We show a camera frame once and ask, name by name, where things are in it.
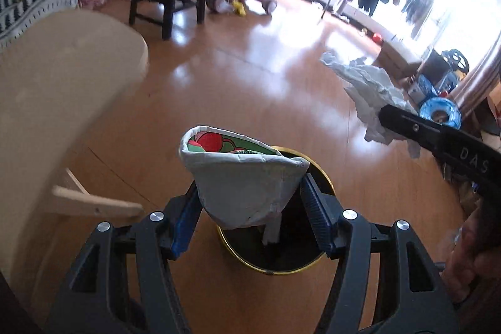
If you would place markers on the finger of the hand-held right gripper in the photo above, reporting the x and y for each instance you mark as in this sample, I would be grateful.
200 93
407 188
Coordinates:
411 128

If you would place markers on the beige curtain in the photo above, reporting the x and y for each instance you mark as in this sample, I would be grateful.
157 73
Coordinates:
479 79

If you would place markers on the person's right hand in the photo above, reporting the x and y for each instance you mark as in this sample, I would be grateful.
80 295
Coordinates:
467 267

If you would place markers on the yellow toy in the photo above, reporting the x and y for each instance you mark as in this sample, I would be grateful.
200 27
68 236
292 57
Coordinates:
239 8

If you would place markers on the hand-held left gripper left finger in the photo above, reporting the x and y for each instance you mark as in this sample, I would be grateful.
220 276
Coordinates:
187 218

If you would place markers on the white paper noodle bowl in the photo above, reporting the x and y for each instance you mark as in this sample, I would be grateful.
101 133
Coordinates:
238 185

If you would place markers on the small red ball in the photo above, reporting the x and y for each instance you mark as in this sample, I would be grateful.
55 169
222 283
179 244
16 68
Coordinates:
377 38

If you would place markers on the white tissue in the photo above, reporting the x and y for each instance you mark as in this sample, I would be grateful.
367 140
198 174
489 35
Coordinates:
372 87

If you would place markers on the black gold-rimmed trash bin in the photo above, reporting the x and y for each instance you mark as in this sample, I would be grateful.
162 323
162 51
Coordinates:
289 252

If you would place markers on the cardboard box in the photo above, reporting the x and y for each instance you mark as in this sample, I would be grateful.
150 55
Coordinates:
397 58

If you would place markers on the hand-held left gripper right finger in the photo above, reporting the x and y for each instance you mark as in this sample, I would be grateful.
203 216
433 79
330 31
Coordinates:
318 218

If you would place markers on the round light wooden table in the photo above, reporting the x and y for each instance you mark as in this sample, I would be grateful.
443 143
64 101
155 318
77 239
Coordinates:
58 91

